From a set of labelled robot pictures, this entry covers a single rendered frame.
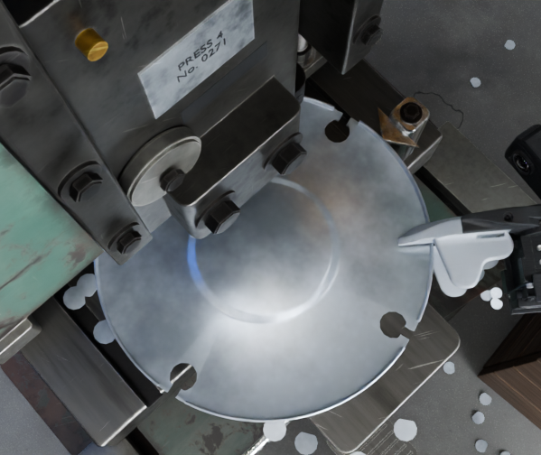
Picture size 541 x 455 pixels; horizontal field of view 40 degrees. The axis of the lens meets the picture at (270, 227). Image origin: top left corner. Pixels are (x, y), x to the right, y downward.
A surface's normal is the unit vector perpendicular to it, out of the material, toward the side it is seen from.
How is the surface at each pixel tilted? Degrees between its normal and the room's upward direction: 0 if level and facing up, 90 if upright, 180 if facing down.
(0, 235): 90
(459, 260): 2
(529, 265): 0
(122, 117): 90
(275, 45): 90
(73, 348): 0
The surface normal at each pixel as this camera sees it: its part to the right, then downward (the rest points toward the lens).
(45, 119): 0.68, 0.71
